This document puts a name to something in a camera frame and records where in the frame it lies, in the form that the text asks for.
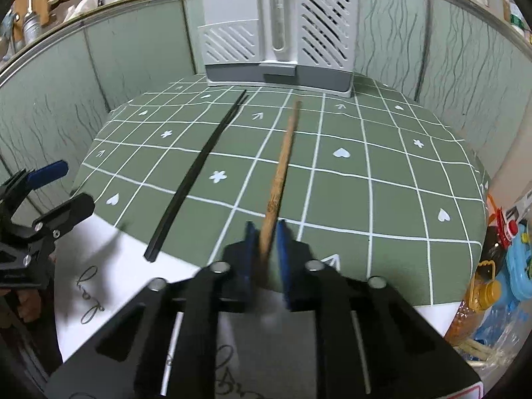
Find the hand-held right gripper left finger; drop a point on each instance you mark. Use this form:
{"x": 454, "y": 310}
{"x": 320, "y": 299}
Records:
{"x": 248, "y": 257}

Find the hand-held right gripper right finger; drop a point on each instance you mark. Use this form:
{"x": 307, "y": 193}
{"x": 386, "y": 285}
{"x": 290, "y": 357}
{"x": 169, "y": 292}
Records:
{"x": 284, "y": 266}

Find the blue plastic toy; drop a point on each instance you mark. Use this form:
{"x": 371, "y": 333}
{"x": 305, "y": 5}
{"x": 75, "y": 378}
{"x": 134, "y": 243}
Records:
{"x": 515, "y": 262}

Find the light wooden chopstick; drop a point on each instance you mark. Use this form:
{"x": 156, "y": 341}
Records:
{"x": 282, "y": 162}

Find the black chopstick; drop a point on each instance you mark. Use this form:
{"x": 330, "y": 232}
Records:
{"x": 178, "y": 201}

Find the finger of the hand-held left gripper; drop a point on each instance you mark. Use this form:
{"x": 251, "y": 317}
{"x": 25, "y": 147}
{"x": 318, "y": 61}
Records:
{"x": 48, "y": 171}
{"x": 70, "y": 212}

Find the cooking oil bottle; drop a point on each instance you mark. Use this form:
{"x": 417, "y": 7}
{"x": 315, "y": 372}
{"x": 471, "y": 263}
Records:
{"x": 478, "y": 295}

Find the white grey utensil holder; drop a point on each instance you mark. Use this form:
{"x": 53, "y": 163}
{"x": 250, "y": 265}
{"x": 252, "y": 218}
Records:
{"x": 232, "y": 45}

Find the green checked tablecloth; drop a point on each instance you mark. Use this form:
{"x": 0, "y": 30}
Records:
{"x": 374, "y": 199}

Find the green label bottle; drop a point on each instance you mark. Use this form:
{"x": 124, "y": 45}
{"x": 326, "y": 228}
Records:
{"x": 517, "y": 20}

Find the person's left hand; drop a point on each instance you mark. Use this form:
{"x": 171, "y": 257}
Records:
{"x": 27, "y": 305}

